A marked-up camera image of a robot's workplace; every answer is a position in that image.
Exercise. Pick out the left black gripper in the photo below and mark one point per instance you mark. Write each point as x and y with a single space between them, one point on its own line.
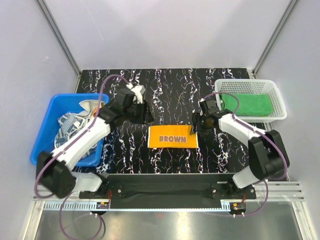
145 116

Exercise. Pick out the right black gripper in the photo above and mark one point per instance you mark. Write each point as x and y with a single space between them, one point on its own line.
196 119

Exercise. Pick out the green microfiber towel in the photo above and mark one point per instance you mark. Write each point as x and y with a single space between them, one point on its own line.
249 104

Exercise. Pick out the blue white patterned towel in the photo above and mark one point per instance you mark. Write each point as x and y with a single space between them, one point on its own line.
69 125

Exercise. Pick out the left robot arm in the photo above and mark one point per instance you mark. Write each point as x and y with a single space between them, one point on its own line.
54 169

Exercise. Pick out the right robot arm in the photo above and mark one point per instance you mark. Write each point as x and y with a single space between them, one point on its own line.
266 151

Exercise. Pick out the cream orange patterned towel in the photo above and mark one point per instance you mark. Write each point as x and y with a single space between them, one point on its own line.
89 108

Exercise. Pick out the white perforated plastic basket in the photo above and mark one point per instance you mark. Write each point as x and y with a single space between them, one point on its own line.
253 86

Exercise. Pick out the blue plastic bin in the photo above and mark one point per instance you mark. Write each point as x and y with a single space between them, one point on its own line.
59 105

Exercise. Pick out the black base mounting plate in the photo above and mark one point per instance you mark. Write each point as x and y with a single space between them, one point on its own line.
163 184

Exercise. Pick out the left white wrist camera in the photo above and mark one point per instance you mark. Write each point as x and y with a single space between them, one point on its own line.
138 90

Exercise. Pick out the aluminium frame rail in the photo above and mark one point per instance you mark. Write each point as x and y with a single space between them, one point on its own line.
217 201

